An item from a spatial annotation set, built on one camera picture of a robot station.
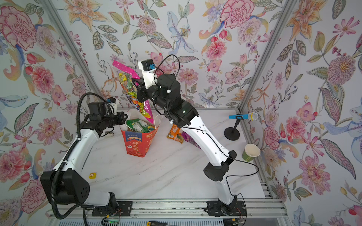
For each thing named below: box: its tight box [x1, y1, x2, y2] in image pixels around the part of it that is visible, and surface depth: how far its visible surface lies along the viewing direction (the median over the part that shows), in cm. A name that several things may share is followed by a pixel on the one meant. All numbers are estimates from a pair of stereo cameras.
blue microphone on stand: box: [223, 112, 259, 141], surface depth 90 cm
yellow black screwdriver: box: [146, 220, 182, 226], surface depth 70 cm
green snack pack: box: [126, 118, 156, 133], surface depth 84 cm
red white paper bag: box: [120, 108, 163, 158], surface depth 83 cm
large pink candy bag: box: [112, 59, 155, 124], surface depth 62 cm
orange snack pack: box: [165, 123, 185, 144], surface depth 103 cm
